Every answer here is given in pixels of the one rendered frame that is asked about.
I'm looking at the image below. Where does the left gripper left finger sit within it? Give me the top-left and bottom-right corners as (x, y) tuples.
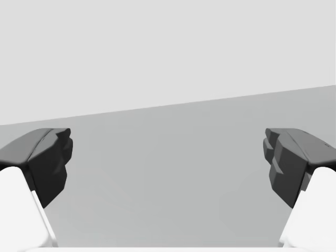
(0, 128), (74, 249)

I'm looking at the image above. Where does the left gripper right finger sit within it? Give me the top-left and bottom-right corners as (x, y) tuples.
(262, 128), (336, 248)

